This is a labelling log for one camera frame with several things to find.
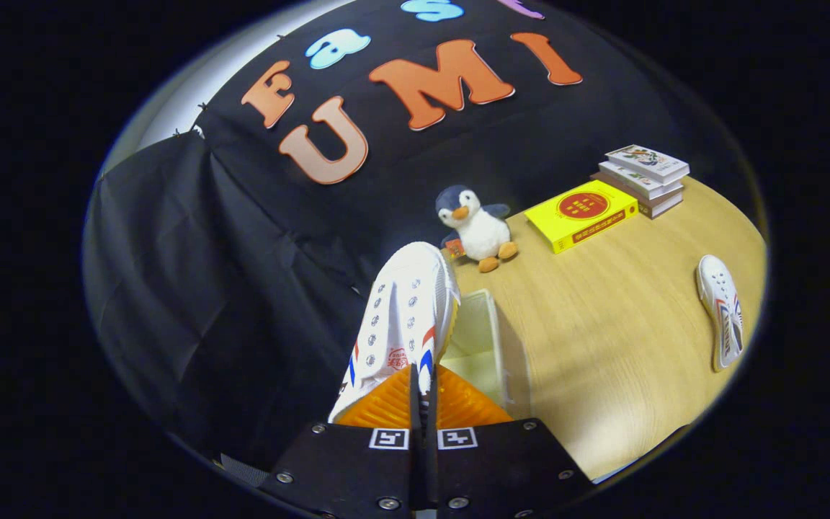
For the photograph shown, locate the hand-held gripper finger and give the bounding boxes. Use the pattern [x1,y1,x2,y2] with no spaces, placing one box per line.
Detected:
[426,364,594,519]
[258,364,424,519]

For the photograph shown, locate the beige fabric storage box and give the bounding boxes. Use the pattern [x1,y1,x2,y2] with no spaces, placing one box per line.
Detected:
[438,288,531,408]

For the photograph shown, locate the white striped canvas shoe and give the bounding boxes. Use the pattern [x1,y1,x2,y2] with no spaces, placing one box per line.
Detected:
[327,241,461,424]
[696,254,745,373]

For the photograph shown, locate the penguin plush toy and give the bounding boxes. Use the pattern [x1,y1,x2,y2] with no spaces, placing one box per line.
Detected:
[434,185,519,273]

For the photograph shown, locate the yellow book with red circle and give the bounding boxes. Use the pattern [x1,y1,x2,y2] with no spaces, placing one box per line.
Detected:
[525,179,639,254]

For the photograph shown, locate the brown cover book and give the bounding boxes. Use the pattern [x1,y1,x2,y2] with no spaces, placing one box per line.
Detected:
[591,172,684,219]

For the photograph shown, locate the white paperback book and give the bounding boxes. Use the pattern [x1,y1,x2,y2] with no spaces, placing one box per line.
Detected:
[597,161,684,201]

